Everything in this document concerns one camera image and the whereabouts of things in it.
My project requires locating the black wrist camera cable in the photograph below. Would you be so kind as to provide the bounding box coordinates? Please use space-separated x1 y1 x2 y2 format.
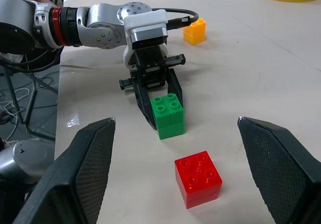
151 8 200 31

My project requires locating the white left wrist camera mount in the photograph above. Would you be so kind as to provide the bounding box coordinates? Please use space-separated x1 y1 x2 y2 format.
122 9 169 70

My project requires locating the green building block cube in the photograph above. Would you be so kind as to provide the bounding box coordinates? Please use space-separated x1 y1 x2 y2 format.
150 93 187 140

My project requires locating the silver robot body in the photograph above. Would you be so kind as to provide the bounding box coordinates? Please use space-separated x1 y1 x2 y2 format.
0 138 55 185

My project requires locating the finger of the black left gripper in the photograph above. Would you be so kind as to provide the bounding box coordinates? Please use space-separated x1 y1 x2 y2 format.
132 79 158 131
164 67 184 108

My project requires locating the grey metal stand frame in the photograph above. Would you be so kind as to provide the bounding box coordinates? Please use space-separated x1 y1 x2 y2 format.
0 65 60 142

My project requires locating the red building block cube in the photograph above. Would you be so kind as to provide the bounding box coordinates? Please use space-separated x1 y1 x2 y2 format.
174 150 223 210

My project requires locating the white floor cable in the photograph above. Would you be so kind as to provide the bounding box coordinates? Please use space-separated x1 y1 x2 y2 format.
0 87 30 139

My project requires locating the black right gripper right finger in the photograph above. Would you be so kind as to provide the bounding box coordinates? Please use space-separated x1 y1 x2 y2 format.
237 117 321 224

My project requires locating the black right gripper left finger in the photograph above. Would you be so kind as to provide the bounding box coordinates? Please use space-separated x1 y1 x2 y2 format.
12 118 116 224

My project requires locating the orange building block cube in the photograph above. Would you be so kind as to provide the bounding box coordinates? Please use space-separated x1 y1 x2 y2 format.
183 18 207 45

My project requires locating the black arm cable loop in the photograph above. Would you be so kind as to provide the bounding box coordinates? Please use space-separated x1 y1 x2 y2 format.
0 47 62 73

